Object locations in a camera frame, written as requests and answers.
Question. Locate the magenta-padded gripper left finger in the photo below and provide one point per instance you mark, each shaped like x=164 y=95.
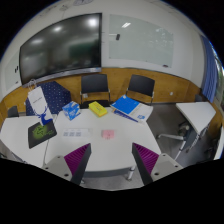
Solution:
x=78 y=160

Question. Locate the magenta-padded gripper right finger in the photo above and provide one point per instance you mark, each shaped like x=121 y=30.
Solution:
x=145 y=160

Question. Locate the pink charger block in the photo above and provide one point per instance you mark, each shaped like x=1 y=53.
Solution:
x=108 y=134

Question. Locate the white power strip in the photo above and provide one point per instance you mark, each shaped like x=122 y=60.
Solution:
x=76 y=133

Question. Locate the black mouse pad green print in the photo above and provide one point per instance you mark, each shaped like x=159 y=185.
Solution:
x=41 y=134

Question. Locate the dark blue paper ream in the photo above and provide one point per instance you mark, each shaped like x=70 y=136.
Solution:
x=125 y=116

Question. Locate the blue tissue box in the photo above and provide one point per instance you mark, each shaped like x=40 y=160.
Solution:
x=71 y=110

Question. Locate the yellow tissue pack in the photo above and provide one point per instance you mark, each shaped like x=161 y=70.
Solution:
x=97 y=108

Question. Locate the navy dotted gift bag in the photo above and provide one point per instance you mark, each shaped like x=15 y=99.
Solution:
x=58 y=95

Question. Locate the white side table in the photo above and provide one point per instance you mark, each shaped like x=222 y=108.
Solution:
x=196 y=113

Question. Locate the white paper bag blue deer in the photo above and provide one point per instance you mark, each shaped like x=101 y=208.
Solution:
x=38 y=101

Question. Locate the black chair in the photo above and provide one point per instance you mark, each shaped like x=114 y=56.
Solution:
x=95 y=85
x=141 y=85

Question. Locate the grey chair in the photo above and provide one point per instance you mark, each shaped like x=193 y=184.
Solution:
x=12 y=111

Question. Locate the blue curtain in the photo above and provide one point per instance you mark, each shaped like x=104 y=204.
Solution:
x=210 y=70

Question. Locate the large glass whiteboard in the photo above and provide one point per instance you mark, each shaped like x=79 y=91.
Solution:
x=141 y=41

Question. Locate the dark whiteboard eraser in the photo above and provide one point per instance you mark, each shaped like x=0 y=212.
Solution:
x=117 y=37

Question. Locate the white ceiling device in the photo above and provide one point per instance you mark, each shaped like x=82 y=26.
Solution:
x=83 y=2

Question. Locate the large black wall screen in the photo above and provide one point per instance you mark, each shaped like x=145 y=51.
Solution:
x=60 y=48

